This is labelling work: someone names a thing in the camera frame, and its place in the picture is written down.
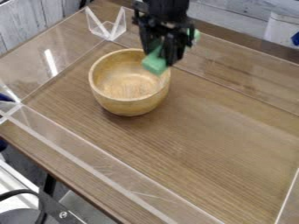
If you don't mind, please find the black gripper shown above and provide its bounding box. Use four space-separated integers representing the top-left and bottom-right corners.
133 0 194 67

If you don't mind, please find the green rectangular block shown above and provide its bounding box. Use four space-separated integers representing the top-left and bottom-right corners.
142 29 202 76

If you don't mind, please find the light wooden bowl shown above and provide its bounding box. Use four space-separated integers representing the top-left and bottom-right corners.
88 48 173 116

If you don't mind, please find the blue object at right edge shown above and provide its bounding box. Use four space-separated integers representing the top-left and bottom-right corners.
291 32 299 46

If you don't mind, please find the black table leg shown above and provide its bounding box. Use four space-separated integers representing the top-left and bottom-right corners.
43 174 58 196

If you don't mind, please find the clear acrylic tray enclosure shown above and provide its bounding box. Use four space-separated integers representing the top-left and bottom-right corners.
0 1 299 224

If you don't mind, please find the grey metal base plate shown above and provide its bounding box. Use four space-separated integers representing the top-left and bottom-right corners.
42 191 118 224

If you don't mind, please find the black cable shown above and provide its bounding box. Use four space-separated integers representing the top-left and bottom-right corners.
0 188 50 224

